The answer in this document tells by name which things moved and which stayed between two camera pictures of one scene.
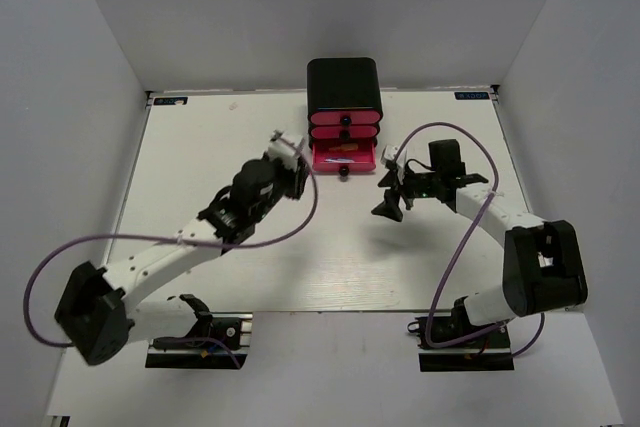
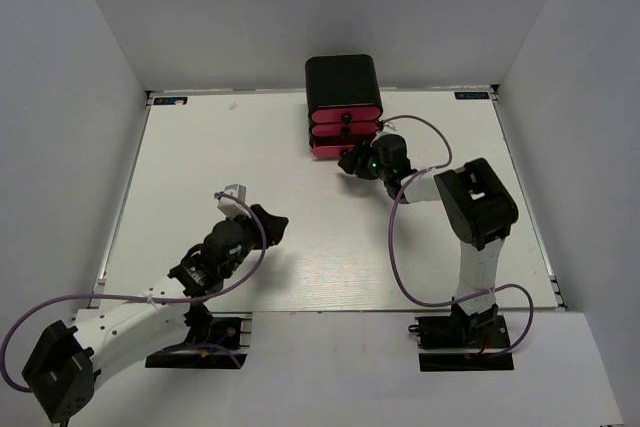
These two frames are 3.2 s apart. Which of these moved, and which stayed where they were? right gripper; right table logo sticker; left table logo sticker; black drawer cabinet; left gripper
Moved: left gripper; right gripper
Stayed: right table logo sticker; left table logo sticker; black drawer cabinet
